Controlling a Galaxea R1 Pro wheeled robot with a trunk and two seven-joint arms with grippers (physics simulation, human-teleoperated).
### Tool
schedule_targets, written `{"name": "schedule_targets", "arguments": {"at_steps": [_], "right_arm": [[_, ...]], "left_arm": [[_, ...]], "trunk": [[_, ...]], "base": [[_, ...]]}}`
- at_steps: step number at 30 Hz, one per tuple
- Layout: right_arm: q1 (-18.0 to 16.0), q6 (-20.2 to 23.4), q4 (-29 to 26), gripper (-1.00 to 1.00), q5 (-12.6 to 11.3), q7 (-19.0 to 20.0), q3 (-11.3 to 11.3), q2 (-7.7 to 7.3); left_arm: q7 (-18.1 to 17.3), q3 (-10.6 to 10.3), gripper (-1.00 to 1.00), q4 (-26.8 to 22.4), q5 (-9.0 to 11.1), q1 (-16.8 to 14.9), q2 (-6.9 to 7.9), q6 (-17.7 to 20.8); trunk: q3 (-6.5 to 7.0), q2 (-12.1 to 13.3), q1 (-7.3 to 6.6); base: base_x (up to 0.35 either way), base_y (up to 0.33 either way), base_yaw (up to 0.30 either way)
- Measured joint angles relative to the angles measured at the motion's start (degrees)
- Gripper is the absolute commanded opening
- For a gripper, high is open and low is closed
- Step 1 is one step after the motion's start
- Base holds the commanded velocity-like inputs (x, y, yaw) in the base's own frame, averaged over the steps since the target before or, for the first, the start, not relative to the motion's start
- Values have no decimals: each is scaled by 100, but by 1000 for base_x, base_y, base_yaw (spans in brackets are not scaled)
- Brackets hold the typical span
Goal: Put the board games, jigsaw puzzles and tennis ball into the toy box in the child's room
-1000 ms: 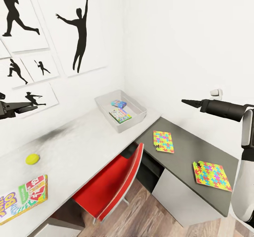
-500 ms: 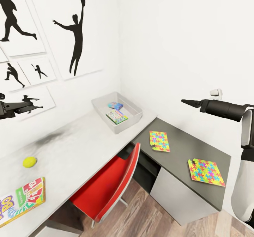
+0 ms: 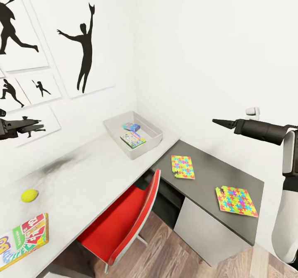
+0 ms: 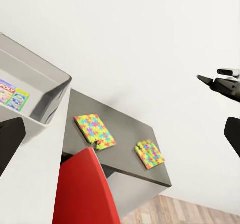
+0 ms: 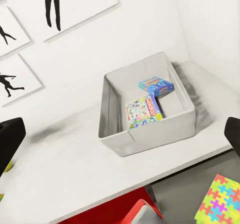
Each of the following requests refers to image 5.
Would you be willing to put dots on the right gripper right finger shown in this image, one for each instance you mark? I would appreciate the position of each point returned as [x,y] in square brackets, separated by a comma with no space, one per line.
[232,133]

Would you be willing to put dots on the jigsaw puzzle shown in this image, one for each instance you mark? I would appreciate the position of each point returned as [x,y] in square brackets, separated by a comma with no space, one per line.
[221,205]

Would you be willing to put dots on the toy box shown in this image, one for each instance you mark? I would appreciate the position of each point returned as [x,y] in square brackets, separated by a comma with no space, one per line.
[122,86]

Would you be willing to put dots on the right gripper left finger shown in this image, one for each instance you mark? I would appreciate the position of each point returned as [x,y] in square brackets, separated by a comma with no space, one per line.
[12,133]

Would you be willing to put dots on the swivel chair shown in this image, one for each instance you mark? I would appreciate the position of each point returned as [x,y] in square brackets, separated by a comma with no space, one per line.
[134,207]

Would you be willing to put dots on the tennis ball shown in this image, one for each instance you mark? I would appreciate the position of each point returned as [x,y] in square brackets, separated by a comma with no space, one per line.
[8,167]

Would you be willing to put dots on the desk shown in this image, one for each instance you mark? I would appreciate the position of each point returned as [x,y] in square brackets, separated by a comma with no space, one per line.
[63,169]

